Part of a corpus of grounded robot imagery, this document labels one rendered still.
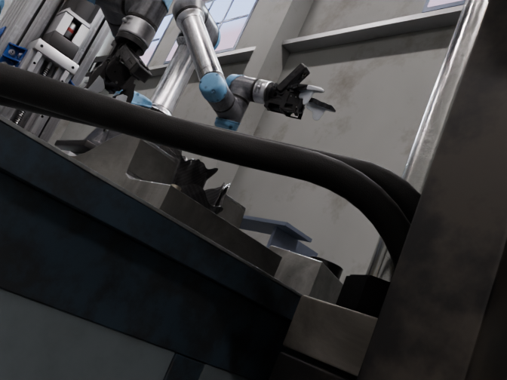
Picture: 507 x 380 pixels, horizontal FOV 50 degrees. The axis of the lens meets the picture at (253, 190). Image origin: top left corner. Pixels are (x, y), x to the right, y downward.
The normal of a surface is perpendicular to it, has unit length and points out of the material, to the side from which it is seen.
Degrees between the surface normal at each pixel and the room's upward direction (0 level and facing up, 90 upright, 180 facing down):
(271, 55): 90
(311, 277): 90
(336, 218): 90
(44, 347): 90
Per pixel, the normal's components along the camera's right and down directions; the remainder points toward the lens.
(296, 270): -0.37, -0.40
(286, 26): 0.65, 0.07
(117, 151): -0.61, -0.45
